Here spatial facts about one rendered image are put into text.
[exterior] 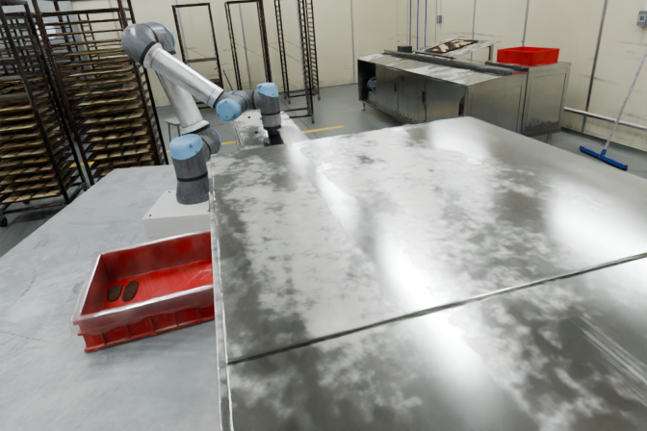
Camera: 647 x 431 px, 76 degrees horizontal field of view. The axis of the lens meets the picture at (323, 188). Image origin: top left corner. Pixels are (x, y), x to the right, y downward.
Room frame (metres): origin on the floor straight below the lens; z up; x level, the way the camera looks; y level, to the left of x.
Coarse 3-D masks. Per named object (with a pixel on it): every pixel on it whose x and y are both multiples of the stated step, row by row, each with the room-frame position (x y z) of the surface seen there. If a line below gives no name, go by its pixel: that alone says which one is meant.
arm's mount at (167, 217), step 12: (168, 192) 1.53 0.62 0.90; (156, 204) 1.43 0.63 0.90; (168, 204) 1.42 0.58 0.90; (180, 204) 1.41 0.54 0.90; (204, 204) 1.39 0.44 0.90; (144, 216) 1.32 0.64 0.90; (156, 216) 1.31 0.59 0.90; (168, 216) 1.31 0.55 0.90; (180, 216) 1.31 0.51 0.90; (192, 216) 1.31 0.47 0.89; (204, 216) 1.30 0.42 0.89; (144, 228) 1.31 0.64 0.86; (156, 228) 1.31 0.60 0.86; (168, 228) 1.31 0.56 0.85; (180, 228) 1.31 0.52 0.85; (192, 228) 1.30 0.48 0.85; (204, 228) 1.30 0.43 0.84
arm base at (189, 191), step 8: (200, 176) 1.43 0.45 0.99; (184, 184) 1.42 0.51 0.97; (192, 184) 1.41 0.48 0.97; (200, 184) 1.43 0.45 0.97; (208, 184) 1.45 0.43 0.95; (176, 192) 1.43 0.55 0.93; (184, 192) 1.41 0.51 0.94; (192, 192) 1.40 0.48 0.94; (200, 192) 1.41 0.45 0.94; (208, 192) 1.44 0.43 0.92; (184, 200) 1.40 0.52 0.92; (192, 200) 1.40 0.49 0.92; (200, 200) 1.40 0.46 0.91
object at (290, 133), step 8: (280, 112) 3.23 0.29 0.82; (232, 120) 3.07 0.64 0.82; (288, 120) 2.93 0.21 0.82; (280, 128) 2.73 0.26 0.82; (288, 128) 2.71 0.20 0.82; (296, 128) 2.69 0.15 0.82; (288, 136) 2.52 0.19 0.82; (296, 136) 2.51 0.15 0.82; (304, 136) 2.49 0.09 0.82; (240, 144) 2.41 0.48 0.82
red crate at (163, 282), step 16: (160, 272) 1.07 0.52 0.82; (176, 272) 1.07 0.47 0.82; (192, 272) 1.06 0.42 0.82; (208, 272) 1.05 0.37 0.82; (144, 288) 1.00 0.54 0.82; (160, 288) 0.99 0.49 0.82; (176, 288) 0.99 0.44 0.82; (192, 288) 0.98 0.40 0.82; (112, 304) 0.93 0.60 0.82; (144, 320) 0.80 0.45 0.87; (160, 320) 0.81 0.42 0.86; (176, 320) 0.81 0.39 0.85; (192, 320) 0.83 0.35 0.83; (208, 320) 0.84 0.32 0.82; (96, 336) 0.77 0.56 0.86; (112, 336) 0.78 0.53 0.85; (128, 336) 0.78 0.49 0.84; (144, 336) 0.79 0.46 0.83
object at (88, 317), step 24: (168, 240) 1.10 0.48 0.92; (192, 240) 1.12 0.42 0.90; (96, 264) 0.99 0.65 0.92; (120, 264) 1.06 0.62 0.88; (144, 264) 1.07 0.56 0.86; (168, 264) 1.09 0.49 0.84; (96, 288) 0.93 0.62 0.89; (96, 312) 0.78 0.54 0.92; (120, 312) 0.78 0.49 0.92; (144, 312) 0.79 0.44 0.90; (168, 312) 0.80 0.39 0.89
